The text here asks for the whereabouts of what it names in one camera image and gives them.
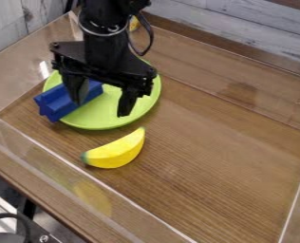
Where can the yellow labelled can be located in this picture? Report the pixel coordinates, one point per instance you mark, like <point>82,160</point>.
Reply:
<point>134,23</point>

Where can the clear acrylic front wall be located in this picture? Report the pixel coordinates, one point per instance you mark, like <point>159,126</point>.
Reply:
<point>98,213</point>

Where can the black metal stand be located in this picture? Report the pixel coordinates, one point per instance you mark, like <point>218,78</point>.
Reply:
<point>26,209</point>

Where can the blue plastic block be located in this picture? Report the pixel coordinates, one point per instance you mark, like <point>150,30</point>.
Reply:
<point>54,101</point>

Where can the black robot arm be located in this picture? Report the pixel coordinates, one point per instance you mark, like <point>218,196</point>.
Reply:
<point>106,17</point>

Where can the green round plate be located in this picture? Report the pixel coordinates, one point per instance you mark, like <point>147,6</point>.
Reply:
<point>97,114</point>

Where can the yellow toy banana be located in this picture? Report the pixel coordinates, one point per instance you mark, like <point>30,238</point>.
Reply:
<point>117,153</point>

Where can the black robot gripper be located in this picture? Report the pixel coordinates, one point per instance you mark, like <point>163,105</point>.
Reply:
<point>103,58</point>

